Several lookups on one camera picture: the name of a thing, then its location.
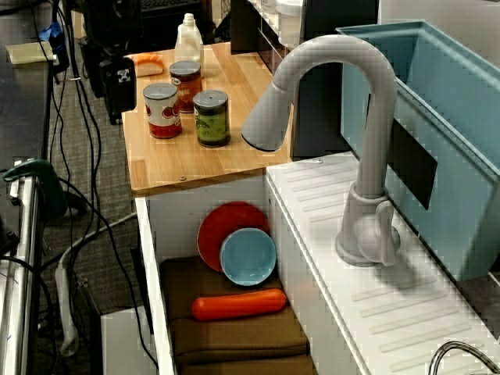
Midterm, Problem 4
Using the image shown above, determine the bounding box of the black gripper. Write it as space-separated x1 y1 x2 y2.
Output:
98 55 138 121

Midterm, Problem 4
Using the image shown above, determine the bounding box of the tomato can red white label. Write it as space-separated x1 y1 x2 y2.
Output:
142 81 184 140

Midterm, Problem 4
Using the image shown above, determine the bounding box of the beans can orange brown label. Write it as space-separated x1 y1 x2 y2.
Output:
169 60 204 114

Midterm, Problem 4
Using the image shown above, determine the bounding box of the peas can green label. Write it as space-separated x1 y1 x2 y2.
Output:
192 89 231 148

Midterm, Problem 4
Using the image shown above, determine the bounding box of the black cabinet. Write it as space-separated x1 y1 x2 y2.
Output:
84 9 177 125

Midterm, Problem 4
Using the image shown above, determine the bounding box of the toy salmon sushi piece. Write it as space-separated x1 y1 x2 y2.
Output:
132 52 164 78

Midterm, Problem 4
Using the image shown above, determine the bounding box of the white plastic detergent bottle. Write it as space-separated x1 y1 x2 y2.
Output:
173 12 205 77

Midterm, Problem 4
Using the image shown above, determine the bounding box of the yellow paper note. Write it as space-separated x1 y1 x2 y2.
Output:
5 40 55 65

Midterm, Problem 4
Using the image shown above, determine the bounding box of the green clamp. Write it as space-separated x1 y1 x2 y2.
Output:
2 157 70 222

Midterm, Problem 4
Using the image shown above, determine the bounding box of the black keyboard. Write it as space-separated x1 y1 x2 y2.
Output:
140 0 204 11

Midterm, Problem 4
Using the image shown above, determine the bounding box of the red plate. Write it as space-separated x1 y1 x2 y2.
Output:
196 201 271 273

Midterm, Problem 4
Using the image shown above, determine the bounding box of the black upright panel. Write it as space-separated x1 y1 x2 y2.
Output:
291 0 380 160

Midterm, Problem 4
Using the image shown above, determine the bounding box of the light blue bowl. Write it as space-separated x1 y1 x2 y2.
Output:
219 227 278 286

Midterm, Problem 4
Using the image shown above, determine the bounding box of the white power strip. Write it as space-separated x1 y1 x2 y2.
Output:
54 210 138 356

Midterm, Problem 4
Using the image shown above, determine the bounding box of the orange toy sausage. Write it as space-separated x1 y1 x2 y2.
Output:
191 287 288 322

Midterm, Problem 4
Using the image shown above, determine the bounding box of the white box panel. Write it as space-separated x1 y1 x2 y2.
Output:
100 304 157 375

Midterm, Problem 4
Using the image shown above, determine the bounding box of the white toy sink unit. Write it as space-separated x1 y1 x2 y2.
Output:
134 152 500 375

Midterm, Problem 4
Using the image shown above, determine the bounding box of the grey toy kitchen faucet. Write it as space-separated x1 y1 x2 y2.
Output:
241 34 403 268

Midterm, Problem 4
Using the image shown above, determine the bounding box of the brown folded cloth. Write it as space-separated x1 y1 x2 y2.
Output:
159 255 320 375

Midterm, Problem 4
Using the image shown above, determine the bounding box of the blue plastic bin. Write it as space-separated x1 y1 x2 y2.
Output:
336 20 500 282

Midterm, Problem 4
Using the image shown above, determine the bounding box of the silver metal pot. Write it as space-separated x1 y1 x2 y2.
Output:
427 340 500 375

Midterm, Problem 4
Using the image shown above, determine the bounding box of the silver metal frame rail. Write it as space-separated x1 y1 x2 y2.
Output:
0 158 46 375

